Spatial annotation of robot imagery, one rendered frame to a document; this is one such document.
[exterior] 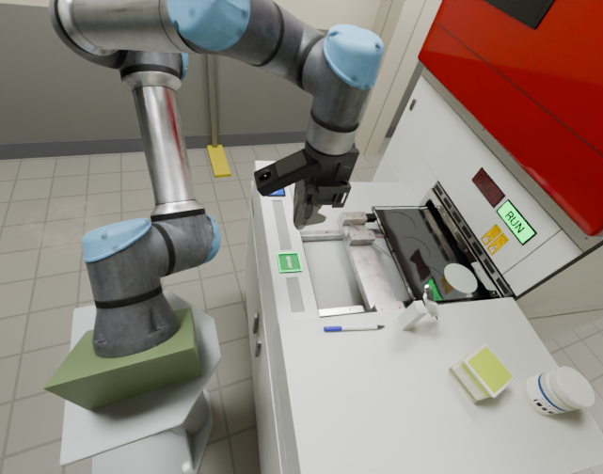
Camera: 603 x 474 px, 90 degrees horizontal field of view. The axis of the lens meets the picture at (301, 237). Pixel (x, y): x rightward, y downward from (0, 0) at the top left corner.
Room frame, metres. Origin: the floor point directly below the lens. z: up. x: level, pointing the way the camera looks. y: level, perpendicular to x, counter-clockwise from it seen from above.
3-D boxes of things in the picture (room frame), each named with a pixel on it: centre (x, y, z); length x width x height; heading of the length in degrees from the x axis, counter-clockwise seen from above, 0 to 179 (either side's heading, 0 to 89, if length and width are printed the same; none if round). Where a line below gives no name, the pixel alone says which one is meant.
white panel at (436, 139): (0.89, -0.43, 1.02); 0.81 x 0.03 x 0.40; 23
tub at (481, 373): (0.26, -0.42, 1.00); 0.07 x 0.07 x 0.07; 42
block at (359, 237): (0.63, -0.18, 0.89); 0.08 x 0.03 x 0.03; 113
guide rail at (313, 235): (0.71, -0.20, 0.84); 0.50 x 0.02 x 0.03; 113
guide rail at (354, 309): (0.46, -0.30, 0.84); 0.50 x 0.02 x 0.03; 113
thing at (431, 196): (0.72, -0.49, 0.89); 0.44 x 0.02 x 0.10; 23
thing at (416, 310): (0.35, -0.29, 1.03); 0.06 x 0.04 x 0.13; 113
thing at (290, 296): (0.54, 0.06, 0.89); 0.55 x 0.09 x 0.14; 23
